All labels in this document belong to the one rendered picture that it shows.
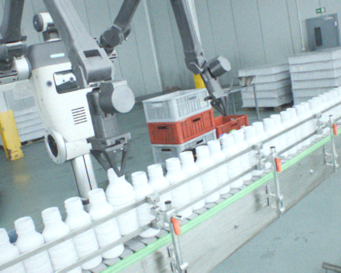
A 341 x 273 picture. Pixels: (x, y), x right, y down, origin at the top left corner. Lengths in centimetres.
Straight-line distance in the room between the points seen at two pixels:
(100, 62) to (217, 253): 64
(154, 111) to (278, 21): 932
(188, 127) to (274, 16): 934
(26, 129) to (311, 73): 741
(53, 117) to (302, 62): 652
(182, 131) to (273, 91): 491
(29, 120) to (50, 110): 900
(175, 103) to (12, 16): 230
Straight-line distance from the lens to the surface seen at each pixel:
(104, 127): 81
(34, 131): 1046
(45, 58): 148
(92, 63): 80
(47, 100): 141
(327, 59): 733
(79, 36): 84
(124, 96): 75
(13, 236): 139
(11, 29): 124
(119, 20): 146
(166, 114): 335
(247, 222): 117
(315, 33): 1173
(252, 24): 1292
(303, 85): 760
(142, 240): 93
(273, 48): 1252
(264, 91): 821
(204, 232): 102
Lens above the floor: 142
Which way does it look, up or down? 11 degrees down
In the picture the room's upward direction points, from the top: 10 degrees counter-clockwise
